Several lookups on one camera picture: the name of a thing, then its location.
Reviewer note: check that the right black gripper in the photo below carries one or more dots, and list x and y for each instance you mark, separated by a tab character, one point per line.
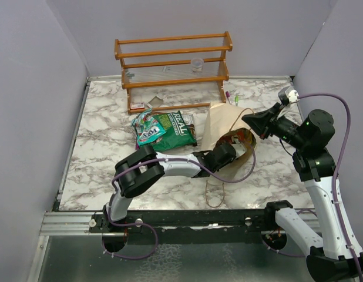
264	123

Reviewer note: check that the beige paper bag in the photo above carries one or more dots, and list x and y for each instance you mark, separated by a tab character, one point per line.
221	119

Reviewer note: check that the brown snack bag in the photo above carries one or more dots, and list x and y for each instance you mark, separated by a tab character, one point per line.
191	122

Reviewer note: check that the green snack packet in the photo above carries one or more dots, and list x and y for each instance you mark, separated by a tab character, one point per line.
178	133

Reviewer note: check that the teal snack packet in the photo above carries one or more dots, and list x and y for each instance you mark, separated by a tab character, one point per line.
147	128

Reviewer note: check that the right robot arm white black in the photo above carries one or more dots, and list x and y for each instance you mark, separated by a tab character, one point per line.
334	253

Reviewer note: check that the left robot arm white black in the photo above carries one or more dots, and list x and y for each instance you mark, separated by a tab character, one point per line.
139	171

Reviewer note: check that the red orange snack packet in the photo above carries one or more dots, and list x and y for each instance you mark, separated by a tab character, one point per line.
241	136

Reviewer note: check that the purple capped marker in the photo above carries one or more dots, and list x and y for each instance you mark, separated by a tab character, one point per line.
228	97

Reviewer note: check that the clear plastic jar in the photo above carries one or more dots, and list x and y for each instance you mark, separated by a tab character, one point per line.
197	64

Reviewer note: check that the wooden orange shelf rack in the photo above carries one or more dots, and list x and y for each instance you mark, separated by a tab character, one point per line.
147	57

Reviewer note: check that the small red white box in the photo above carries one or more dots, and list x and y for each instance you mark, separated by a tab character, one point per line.
137	105

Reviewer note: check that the teal clip on shelf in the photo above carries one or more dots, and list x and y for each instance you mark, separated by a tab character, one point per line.
128	74

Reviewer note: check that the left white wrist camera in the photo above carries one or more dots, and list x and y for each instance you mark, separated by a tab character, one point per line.
240	149

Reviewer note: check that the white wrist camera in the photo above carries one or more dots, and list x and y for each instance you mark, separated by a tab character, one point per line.
240	149
288	96

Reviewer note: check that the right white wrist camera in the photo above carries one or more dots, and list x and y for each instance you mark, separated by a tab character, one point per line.
288	96

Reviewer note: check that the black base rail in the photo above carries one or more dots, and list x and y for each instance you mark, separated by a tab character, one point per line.
191	226

